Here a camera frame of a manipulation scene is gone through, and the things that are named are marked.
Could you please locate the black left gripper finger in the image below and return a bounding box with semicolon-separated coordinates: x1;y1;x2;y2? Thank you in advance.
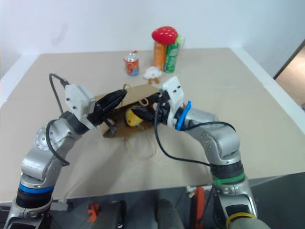
95;89;128;111
104;116;117;135

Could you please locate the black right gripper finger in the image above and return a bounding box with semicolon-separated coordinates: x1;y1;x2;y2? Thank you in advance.
143;93;163;106
132;105;156;125

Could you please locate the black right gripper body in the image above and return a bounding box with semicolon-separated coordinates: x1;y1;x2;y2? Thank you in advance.
152;91;173;125

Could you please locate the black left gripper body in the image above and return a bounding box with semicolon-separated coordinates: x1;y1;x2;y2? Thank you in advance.
86;103;111;127

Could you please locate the brown paper bag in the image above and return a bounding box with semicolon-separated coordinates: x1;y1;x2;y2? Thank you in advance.
92;83;168;161

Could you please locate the yellow chick plush toy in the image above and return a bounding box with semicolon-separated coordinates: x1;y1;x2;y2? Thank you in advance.
125;108;144;127

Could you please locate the white fluffy plush toy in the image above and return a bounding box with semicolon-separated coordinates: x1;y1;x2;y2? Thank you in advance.
142;66;164;85

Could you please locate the red strawberry plush toy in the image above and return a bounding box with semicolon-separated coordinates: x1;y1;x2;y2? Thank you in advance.
151;25;183;45

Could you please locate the blue clip on wrist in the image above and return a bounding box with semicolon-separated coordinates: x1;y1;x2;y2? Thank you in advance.
175;100;193;131

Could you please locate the short red soda can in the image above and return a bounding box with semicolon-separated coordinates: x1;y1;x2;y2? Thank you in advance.
123;52;140;77

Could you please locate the tall orange drink can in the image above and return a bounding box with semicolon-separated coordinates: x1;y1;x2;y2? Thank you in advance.
153;41;167;72

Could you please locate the tall green drink can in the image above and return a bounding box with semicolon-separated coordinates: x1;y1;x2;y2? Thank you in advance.
163;42;180;73

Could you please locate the small orange clamp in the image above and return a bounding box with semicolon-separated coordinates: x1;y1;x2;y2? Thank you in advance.
87;202;100;222

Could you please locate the small grey box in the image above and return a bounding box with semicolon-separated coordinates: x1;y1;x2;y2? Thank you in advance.
50;201;69;212

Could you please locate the tall orange clamp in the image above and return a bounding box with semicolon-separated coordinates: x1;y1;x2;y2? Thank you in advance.
194;187;205;229

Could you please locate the brown wooden door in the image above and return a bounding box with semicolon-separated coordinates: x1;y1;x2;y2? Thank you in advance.
273;43;305;106

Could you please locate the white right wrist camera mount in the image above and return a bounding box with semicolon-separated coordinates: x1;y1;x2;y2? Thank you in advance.
161;76;186;127

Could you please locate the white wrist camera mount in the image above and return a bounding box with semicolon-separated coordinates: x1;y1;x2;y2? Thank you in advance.
64;83;97;131
161;76;186;127

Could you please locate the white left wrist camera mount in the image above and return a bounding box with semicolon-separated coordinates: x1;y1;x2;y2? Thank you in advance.
64;83;97;131

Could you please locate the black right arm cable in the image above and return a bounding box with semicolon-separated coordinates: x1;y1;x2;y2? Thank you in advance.
153;102;237;168

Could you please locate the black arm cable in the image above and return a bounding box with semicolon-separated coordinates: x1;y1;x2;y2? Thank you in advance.
153;102;237;168
46;73;71;167

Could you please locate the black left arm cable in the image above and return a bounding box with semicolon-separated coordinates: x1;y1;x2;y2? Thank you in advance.
46;73;71;167

